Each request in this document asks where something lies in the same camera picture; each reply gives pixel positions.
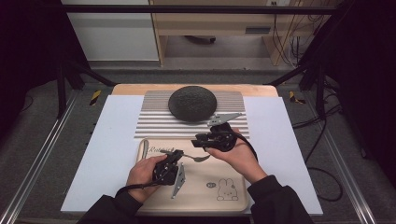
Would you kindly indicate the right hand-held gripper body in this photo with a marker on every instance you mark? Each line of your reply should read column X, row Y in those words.
column 224, row 140

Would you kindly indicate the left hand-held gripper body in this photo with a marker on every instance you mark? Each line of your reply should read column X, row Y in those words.
column 166, row 172

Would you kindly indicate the silver spoon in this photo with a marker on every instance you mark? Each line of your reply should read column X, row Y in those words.
column 200, row 158

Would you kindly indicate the silver table knife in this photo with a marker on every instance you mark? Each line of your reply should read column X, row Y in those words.
column 144, row 151

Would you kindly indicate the black textured plate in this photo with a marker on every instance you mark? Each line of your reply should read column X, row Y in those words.
column 191, row 102

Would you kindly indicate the beige plastic tray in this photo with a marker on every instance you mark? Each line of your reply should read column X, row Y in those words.
column 202, row 193

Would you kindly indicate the person's left hand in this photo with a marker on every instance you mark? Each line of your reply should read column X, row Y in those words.
column 141, row 177

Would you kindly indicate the person's right hand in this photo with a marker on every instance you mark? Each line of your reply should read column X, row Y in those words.
column 243, row 161

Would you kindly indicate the striped woven placemat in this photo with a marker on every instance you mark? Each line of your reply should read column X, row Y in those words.
column 155, row 124

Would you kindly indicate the white table cover board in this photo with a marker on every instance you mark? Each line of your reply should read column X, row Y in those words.
column 102, row 155

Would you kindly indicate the yellow black floor tape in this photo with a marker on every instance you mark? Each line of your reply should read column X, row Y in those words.
column 95, row 97
column 295, row 99

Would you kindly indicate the black stand leg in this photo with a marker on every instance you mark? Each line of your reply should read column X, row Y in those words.
column 320, row 93
column 62, row 93

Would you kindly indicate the light wooden desk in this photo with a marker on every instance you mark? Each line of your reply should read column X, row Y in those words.
column 202, row 23

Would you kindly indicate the dark label on desk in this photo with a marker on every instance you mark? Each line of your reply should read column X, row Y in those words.
column 257, row 30

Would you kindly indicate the white cabinet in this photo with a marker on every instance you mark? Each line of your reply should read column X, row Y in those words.
column 115, row 37

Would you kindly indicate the dark curtain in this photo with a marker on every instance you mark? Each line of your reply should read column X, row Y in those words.
column 361, row 77
column 28, row 46

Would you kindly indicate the metal floor rail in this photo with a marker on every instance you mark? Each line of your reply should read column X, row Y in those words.
column 342, row 161
column 37, row 161

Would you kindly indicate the black metal frame bar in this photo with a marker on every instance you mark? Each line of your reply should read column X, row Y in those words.
column 186, row 9

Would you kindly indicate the white wall socket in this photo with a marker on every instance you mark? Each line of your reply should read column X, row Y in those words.
column 273, row 3

